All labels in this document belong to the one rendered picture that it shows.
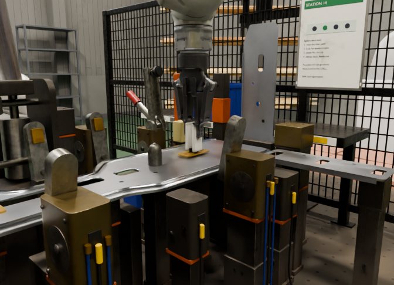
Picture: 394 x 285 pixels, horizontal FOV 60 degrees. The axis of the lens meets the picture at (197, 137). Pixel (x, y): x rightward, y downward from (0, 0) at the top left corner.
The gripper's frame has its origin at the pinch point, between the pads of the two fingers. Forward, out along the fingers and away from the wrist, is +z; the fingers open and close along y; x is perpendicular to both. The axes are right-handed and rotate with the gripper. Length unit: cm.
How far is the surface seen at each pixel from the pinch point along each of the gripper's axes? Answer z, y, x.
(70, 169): -3.2, 15.3, -39.8
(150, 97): -9.2, -14.3, -1.7
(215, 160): 4.6, 7.9, -0.9
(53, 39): -84, -707, 295
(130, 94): -9.3, -24.6, -0.8
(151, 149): 0.9, 0.4, -13.9
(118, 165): 4.6, -5.7, -18.5
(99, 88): 29, -726, 413
